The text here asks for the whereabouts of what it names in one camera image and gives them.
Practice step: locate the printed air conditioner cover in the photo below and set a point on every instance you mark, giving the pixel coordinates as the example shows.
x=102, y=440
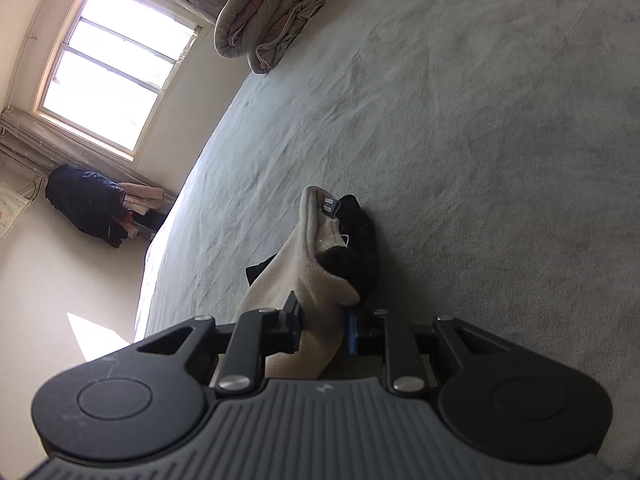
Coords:
x=10, y=210

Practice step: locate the window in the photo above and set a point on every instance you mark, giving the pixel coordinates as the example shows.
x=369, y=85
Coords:
x=110, y=70

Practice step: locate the black pants beige fleece lining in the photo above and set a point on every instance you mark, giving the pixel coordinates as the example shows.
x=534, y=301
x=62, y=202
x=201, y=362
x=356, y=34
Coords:
x=320, y=270

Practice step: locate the folded grey pink quilt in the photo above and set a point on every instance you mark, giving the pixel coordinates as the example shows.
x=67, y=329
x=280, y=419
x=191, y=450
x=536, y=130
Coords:
x=280, y=15

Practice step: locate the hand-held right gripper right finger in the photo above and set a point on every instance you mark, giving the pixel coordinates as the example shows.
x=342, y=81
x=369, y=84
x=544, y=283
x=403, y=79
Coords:
x=351, y=332

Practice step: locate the bed with grey sheet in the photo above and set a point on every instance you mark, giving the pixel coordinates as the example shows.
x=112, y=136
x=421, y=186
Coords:
x=475, y=135

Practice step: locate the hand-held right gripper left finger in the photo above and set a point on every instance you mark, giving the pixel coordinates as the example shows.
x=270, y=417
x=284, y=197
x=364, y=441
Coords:
x=292, y=327

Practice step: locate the dark blue hanging jacket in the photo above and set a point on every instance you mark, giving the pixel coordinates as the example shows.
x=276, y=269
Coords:
x=85, y=200

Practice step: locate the pink hanging clothes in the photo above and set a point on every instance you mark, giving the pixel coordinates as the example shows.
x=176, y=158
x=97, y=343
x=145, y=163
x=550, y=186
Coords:
x=145, y=195

